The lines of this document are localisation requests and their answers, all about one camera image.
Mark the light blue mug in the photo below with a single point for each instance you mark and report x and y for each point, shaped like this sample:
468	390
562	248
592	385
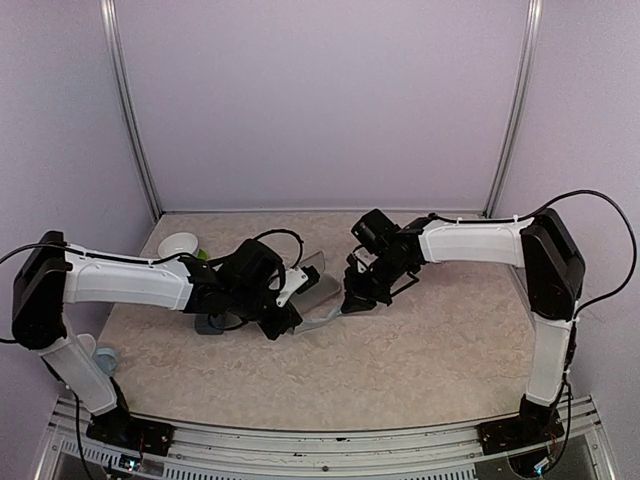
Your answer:
105	357

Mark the grey-blue glasses case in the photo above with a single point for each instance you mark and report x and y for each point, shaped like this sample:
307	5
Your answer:
207	324

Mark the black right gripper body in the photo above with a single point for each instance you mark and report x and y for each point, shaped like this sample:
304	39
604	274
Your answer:
373	285

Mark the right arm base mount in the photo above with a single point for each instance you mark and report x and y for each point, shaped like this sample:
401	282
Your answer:
532	425

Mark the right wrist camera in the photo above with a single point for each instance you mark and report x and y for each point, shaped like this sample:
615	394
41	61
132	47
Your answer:
359	262

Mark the pink glasses case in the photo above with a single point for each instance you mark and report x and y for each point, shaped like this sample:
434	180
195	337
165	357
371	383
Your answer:
320	286

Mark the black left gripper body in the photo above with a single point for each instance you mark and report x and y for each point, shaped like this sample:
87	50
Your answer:
271	327

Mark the left aluminium corner post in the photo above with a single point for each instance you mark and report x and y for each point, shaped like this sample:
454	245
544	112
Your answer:
109	16

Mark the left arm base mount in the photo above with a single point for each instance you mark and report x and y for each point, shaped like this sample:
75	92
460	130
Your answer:
120	428

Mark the green plate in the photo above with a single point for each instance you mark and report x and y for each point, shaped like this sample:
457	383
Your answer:
203	255

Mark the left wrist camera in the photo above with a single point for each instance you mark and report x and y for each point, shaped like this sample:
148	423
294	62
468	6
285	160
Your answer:
297	279

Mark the white bowl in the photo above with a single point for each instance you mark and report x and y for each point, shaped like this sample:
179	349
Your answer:
177	243

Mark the aluminium corner post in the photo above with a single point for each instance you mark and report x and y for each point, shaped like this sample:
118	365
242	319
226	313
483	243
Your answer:
109	16
517	106

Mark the front aluminium rail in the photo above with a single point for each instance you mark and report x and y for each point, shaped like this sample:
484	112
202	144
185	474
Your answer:
576	450

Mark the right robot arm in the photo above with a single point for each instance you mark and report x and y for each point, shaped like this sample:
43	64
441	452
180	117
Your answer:
540	245

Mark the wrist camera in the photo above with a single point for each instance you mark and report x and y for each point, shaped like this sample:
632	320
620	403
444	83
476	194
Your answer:
359	262
297	279

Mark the light blue cloth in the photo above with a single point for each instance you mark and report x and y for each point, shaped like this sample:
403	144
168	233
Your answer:
309	324

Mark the right aluminium corner post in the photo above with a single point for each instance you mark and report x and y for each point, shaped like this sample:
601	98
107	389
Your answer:
517	106

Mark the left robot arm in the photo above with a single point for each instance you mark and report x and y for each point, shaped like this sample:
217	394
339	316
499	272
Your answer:
252	284

